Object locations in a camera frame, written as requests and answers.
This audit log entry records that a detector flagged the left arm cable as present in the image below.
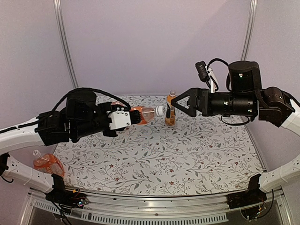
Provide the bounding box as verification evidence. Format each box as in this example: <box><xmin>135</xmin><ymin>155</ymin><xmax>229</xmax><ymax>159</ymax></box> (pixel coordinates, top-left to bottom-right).
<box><xmin>51</xmin><ymin>87</ymin><xmax>131</xmax><ymax>113</ymax></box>

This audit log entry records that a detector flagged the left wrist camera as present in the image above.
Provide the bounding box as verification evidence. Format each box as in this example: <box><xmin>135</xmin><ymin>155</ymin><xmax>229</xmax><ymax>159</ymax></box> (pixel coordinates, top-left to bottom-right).
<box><xmin>107</xmin><ymin>106</ymin><xmax>142</xmax><ymax>130</ymax></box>

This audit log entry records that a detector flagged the metal frame post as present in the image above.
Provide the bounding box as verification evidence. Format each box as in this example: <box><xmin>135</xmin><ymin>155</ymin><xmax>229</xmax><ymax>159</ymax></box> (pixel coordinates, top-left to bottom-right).
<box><xmin>53</xmin><ymin>0</ymin><xmax>79</xmax><ymax>89</ymax></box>
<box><xmin>241</xmin><ymin>0</ymin><xmax>258</xmax><ymax>60</ymax></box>

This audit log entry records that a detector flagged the aluminium front rail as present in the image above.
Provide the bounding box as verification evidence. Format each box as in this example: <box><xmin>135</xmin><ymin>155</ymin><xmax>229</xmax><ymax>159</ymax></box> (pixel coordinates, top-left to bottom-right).
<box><xmin>20</xmin><ymin>188</ymin><xmax>294</xmax><ymax>225</ymax></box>

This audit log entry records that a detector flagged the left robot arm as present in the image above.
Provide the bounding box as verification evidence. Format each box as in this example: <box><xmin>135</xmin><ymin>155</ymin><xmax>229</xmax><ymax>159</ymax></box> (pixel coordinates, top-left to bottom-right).
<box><xmin>0</xmin><ymin>88</ymin><xmax>132</xmax><ymax>203</ymax></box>

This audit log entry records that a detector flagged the floral tablecloth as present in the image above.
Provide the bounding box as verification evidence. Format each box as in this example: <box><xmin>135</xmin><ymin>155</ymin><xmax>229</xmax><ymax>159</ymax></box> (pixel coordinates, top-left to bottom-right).
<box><xmin>53</xmin><ymin>95</ymin><xmax>263</xmax><ymax>196</ymax></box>

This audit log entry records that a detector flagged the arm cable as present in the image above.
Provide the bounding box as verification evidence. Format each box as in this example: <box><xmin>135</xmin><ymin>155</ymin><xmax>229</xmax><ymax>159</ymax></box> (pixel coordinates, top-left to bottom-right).
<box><xmin>207</xmin><ymin>58</ymin><xmax>229</xmax><ymax>68</ymax></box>
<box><xmin>51</xmin><ymin>87</ymin><xmax>131</xmax><ymax>113</ymax></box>

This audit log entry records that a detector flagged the left metal frame post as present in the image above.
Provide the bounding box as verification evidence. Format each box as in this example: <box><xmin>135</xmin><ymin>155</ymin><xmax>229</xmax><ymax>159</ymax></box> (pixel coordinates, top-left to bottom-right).
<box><xmin>53</xmin><ymin>0</ymin><xmax>79</xmax><ymax>89</ymax></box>

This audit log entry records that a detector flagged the orange bottle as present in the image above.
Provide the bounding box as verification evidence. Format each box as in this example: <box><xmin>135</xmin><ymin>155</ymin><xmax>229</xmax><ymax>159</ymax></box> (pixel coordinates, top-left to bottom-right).
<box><xmin>130</xmin><ymin>105</ymin><xmax>165</xmax><ymax>125</ymax></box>
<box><xmin>111</xmin><ymin>101</ymin><xmax>125</xmax><ymax>107</ymax></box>
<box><xmin>33</xmin><ymin>150</ymin><xmax>65</xmax><ymax>177</ymax></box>

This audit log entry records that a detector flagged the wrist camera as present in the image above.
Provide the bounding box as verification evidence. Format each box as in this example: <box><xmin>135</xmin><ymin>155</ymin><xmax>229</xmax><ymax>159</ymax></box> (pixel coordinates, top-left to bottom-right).
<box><xmin>195</xmin><ymin>61</ymin><xmax>219</xmax><ymax>93</ymax></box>
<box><xmin>107</xmin><ymin>106</ymin><xmax>142</xmax><ymax>130</ymax></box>

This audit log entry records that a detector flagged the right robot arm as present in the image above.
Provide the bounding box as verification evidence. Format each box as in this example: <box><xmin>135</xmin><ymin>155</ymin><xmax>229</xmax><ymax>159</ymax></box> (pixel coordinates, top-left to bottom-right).
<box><xmin>171</xmin><ymin>58</ymin><xmax>300</xmax><ymax>209</ymax></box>

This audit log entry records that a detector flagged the yellow dark-label bottle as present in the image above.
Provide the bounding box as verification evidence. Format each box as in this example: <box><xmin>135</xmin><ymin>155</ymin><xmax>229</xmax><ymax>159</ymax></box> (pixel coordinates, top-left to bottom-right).
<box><xmin>165</xmin><ymin>90</ymin><xmax>176</xmax><ymax>126</ymax></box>

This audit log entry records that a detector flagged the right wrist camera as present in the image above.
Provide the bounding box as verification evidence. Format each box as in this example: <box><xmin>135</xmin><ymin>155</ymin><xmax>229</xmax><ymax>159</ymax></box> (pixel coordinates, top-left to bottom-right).
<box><xmin>195</xmin><ymin>61</ymin><xmax>219</xmax><ymax>93</ymax></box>

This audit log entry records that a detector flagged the right metal frame post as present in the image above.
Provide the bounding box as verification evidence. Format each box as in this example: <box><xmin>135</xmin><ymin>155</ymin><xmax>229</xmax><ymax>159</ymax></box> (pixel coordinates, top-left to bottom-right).
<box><xmin>241</xmin><ymin>0</ymin><xmax>258</xmax><ymax>60</ymax></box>

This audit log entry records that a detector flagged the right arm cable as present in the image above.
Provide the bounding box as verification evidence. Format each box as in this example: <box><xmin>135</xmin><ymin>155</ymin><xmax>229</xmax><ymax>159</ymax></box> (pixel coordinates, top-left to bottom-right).
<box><xmin>207</xmin><ymin>58</ymin><xmax>229</xmax><ymax>68</ymax></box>

